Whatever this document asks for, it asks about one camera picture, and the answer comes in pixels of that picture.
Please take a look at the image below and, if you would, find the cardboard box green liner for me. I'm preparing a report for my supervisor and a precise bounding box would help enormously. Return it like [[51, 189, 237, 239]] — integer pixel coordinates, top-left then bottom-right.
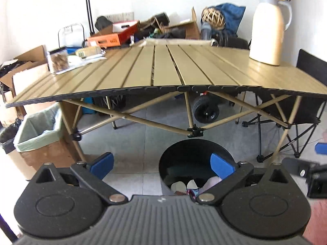
[[14, 103, 63, 152]]

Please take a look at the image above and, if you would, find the wicker ball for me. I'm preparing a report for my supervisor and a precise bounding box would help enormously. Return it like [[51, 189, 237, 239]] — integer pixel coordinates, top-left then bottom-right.
[[201, 7, 226, 30]]

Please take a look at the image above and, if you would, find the yellow thermos jug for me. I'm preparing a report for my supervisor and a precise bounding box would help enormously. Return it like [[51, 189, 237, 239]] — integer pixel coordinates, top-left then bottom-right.
[[249, 0, 292, 66]]

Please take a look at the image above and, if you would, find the dark cloth pile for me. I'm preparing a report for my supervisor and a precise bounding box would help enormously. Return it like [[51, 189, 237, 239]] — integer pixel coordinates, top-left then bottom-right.
[[134, 27, 187, 40]]

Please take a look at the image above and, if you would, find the white metal rack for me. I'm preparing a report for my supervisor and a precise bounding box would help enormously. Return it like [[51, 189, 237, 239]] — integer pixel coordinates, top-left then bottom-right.
[[58, 23, 86, 48]]

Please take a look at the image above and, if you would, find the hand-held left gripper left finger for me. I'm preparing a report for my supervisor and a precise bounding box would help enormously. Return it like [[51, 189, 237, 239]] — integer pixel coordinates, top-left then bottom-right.
[[31, 152, 129, 206]]

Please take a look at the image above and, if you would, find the white paper sheet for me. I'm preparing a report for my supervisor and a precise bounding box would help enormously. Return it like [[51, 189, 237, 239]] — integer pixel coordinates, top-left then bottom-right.
[[57, 55, 108, 75]]

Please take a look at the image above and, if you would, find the black round trash bin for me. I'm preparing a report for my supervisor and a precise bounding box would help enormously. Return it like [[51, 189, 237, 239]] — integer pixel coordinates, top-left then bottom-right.
[[158, 139, 237, 197]]

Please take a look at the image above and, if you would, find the cardboard box with liner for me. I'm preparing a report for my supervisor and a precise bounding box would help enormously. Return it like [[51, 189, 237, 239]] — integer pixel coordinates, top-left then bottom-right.
[[15, 103, 85, 174]]

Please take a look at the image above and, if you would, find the beige bin with black bag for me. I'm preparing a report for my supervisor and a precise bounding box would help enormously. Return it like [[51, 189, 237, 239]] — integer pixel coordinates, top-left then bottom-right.
[[0, 119, 34, 182]]

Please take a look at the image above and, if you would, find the clear jar of snacks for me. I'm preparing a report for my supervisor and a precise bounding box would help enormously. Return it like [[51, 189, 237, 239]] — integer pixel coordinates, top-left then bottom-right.
[[47, 48, 69, 74]]

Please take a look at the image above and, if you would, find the open brown cardboard box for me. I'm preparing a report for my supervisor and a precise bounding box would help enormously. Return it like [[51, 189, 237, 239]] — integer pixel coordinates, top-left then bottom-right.
[[166, 6, 201, 39]]

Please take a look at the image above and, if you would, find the orange cardboard box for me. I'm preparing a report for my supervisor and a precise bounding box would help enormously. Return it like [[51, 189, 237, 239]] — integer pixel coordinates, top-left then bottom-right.
[[86, 20, 140, 48]]

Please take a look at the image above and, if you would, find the cardboard box with pale flaps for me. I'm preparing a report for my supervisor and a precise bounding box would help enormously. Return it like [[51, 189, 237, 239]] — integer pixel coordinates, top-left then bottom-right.
[[0, 64, 59, 123]]

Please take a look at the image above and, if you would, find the tan folding camping table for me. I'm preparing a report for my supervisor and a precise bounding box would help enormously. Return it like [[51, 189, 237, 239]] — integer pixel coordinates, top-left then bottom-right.
[[5, 38, 327, 164]]

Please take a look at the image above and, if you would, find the white box with slot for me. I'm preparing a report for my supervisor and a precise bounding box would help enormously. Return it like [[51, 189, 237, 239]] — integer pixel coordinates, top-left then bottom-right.
[[112, 20, 138, 31]]

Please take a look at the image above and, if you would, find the dark blue bag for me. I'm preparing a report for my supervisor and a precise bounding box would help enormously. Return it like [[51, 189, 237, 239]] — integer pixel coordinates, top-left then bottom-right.
[[204, 3, 246, 37]]

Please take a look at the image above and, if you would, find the blue water bottle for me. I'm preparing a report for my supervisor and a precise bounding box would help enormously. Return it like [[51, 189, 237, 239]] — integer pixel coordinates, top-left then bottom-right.
[[200, 22, 212, 39]]

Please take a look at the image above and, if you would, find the black wagon wheel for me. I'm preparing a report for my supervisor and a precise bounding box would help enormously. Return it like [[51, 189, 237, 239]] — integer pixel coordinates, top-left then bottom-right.
[[191, 97, 220, 123]]

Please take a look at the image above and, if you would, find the black folding chair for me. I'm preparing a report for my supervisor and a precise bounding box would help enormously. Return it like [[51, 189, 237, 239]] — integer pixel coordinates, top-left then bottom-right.
[[235, 48, 327, 163]]

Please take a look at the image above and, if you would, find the pink sponge box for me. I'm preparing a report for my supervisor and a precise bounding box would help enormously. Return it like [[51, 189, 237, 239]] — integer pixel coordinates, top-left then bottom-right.
[[202, 176, 223, 194]]

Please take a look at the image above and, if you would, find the black pull handle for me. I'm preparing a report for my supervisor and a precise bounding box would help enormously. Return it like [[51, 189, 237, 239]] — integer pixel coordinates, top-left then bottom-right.
[[80, 0, 95, 35]]

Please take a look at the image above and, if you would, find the black cloth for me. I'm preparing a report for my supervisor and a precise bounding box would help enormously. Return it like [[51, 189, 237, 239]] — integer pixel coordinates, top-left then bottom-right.
[[0, 60, 26, 72]]

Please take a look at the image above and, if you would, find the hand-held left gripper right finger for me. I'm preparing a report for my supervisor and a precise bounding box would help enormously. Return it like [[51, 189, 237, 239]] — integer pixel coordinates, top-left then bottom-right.
[[196, 152, 295, 206]]

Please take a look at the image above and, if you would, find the beige carton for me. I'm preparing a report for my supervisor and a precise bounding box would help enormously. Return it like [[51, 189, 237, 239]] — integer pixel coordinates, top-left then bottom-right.
[[75, 46, 103, 57]]

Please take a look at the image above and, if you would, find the pink fluffy rug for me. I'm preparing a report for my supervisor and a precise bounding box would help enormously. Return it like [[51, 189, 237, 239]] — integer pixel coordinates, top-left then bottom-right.
[[303, 195, 327, 245]]

